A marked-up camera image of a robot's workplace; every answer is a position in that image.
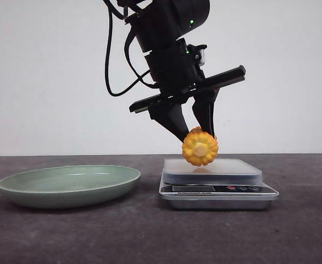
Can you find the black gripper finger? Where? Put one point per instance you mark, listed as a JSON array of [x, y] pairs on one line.
[[170, 116], [203, 109]]

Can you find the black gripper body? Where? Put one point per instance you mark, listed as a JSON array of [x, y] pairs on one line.
[[178, 76]]

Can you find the yellow corn cob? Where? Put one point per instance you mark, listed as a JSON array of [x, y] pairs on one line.
[[199, 148]]

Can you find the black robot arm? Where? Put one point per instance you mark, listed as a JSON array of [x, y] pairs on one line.
[[162, 23]]

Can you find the silver digital kitchen scale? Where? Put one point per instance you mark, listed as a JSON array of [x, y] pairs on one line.
[[225, 184]]

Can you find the green oval plate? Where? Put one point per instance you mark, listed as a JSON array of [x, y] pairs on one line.
[[69, 186]]

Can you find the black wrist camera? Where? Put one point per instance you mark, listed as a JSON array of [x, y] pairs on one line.
[[197, 53]]

